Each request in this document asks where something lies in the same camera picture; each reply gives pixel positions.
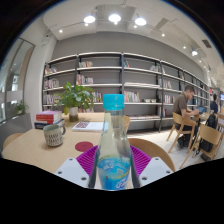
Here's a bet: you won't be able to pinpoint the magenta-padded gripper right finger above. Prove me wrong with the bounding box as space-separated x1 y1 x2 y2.
129 145 174 190

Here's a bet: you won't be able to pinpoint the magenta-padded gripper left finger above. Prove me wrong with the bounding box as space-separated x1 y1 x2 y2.
54 144 100 190

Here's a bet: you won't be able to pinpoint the clear bottle with blue cap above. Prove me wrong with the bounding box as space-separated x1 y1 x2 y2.
96 93 133 191

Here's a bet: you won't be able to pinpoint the flat round red coaster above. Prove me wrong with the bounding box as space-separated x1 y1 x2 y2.
74 141 95 153

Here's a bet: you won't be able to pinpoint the patterned ceramic mug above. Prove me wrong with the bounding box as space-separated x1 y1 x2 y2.
42 123 67 148

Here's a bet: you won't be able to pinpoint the dark blue book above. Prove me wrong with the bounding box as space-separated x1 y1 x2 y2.
34 119 66 130

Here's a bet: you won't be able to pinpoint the red book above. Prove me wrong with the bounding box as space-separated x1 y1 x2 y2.
35 114 64 125

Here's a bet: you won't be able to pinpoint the pink book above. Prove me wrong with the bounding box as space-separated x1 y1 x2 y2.
35 110 63 118

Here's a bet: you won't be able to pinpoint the group of wooden chairs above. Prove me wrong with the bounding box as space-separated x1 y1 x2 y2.
166 106 224 169

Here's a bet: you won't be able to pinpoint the person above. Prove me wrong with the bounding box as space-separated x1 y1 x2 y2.
172 84 201 149
209 93 219 114

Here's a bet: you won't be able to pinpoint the green potted plant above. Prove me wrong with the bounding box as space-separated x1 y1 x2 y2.
54 81 98 123

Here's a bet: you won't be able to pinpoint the black backpack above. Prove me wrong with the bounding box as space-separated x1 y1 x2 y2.
205 113 218 130

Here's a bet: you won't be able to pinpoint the laptop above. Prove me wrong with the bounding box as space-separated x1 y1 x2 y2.
197 105 208 115

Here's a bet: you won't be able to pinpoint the small potted plant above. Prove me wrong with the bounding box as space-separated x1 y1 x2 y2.
14 99 29 116

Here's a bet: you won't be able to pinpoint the grey shelf unit with books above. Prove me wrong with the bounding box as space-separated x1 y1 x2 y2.
41 51 212 133

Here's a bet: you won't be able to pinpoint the ceiling lights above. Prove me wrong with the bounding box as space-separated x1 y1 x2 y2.
56 13 201 58

